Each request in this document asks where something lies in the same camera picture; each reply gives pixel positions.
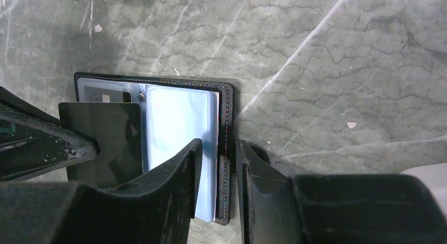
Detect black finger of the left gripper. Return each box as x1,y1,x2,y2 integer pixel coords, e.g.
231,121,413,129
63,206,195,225
1,87,98,181

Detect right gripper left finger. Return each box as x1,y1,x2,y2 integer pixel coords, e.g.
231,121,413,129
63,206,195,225
1,139,202,243

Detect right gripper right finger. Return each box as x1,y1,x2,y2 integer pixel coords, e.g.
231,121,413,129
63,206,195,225
236,140,446,243

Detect black credit card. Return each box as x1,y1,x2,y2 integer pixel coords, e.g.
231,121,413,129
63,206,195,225
59,102,143,189

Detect black leather card holder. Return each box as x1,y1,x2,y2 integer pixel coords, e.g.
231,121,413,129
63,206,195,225
74,72,234,226

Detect card inside holder sleeve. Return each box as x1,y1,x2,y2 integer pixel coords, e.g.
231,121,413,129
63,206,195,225
84,86,132,103

